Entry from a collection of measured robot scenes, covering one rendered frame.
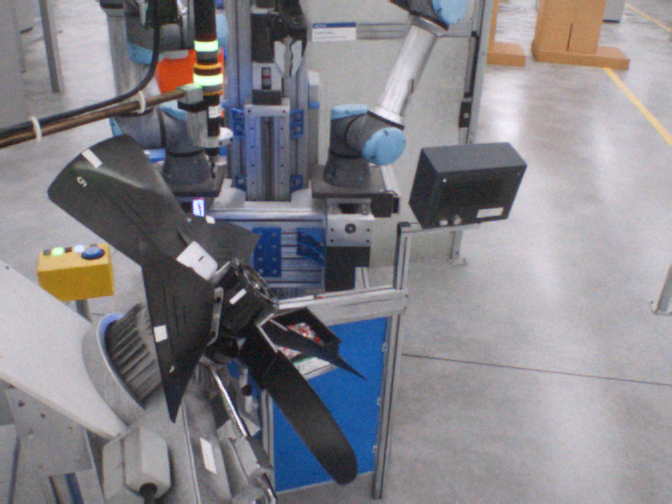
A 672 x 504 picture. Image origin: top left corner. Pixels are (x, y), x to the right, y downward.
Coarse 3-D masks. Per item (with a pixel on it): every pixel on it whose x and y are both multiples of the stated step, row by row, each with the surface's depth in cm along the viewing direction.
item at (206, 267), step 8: (192, 248) 110; (200, 248) 110; (184, 256) 108; (192, 256) 109; (200, 256) 110; (208, 256) 111; (192, 264) 109; (200, 264) 110; (208, 264) 111; (216, 264) 111; (200, 272) 109; (208, 272) 110
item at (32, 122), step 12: (156, 0) 88; (156, 12) 88; (156, 24) 89; (156, 36) 90; (156, 48) 91; (156, 60) 91; (144, 84) 91; (120, 96) 89; (84, 108) 85; (96, 108) 86; (144, 108) 91; (36, 120) 79; (48, 120) 81; (60, 120) 82; (0, 132) 76; (12, 132) 77; (36, 132) 79
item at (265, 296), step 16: (224, 272) 107; (240, 272) 106; (256, 272) 115; (224, 288) 106; (240, 288) 105; (224, 304) 105; (240, 304) 105; (256, 304) 105; (272, 304) 111; (224, 320) 105; (240, 320) 106; (256, 320) 107; (224, 336) 108; (240, 336) 108; (208, 352) 106; (224, 352) 107
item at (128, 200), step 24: (96, 144) 104; (120, 144) 108; (72, 168) 99; (96, 168) 102; (120, 168) 105; (144, 168) 109; (48, 192) 95; (72, 192) 98; (96, 192) 101; (120, 192) 103; (144, 192) 107; (168, 192) 110; (72, 216) 97; (96, 216) 100; (120, 216) 102; (144, 216) 105; (168, 216) 108; (120, 240) 101; (144, 240) 104; (168, 240) 107; (192, 240) 109
